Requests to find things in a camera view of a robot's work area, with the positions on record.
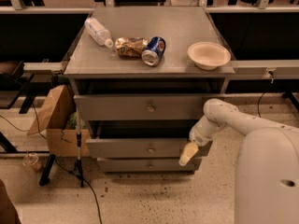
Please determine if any clear plastic cup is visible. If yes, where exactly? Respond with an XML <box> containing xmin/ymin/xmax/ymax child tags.
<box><xmin>22</xmin><ymin>152</ymin><xmax>43</xmax><ymax>173</ymax></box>

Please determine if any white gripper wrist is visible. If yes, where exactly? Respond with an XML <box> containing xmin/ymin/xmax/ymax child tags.
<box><xmin>178</xmin><ymin>117</ymin><xmax>215</xmax><ymax>166</ymax></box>

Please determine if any grey bottom drawer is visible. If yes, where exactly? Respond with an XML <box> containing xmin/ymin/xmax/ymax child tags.
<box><xmin>97</xmin><ymin>158</ymin><xmax>202</xmax><ymax>173</ymax></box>

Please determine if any grey drawer cabinet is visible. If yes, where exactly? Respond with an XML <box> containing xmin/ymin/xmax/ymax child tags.
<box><xmin>64</xmin><ymin>6</ymin><xmax>236</xmax><ymax>175</ymax></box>

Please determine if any blue soda can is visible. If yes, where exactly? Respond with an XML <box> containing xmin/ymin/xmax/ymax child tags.
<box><xmin>142</xmin><ymin>36</ymin><xmax>166</xmax><ymax>66</ymax></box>

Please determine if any white paper bowl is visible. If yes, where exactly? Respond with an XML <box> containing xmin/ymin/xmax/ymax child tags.
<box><xmin>187</xmin><ymin>42</ymin><xmax>231</xmax><ymax>70</ymax></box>

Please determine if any clear plastic water bottle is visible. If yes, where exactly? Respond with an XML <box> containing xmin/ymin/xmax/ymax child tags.
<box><xmin>84</xmin><ymin>18</ymin><xmax>114</xmax><ymax>48</ymax></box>

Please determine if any black cable right side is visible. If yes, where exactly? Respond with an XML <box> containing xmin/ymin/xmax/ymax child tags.
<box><xmin>256</xmin><ymin>75</ymin><xmax>275</xmax><ymax>119</ymax></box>

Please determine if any crumpled snack bag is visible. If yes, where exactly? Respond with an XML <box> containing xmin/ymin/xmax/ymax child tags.
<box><xmin>115</xmin><ymin>37</ymin><xmax>149</xmax><ymax>58</ymax></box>

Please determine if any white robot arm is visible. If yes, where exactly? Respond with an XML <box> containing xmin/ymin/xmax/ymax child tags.
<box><xmin>178</xmin><ymin>99</ymin><xmax>299</xmax><ymax>224</ymax></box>

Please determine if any grey drawer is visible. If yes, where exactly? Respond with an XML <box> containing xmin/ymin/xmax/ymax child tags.
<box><xmin>86</xmin><ymin>138</ymin><xmax>188</xmax><ymax>159</ymax></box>
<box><xmin>97</xmin><ymin>158</ymin><xmax>202</xmax><ymax>173</ymax></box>
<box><xmin>73</xmin><ymin>93</ymin><xmax>226</xmax><ymax>121</ymax></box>

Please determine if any brown cardboard box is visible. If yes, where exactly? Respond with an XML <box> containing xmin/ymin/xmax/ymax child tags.
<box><xmin>27</xmin><ymin>85</ymin><xmax>78</xmax><ymax>157</ymax></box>

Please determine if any black tripod stand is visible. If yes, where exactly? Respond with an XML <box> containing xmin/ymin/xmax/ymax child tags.
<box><xmin>75</xmin><ymin>108</ymin><xmax>84</xmax><ymax>188</ymax></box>

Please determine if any grey top drawer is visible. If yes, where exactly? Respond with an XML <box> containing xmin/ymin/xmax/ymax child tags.
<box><xmin>73</xmin><ymin>93</ymin><xmax>226</xmax><ymax>121</ymax></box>

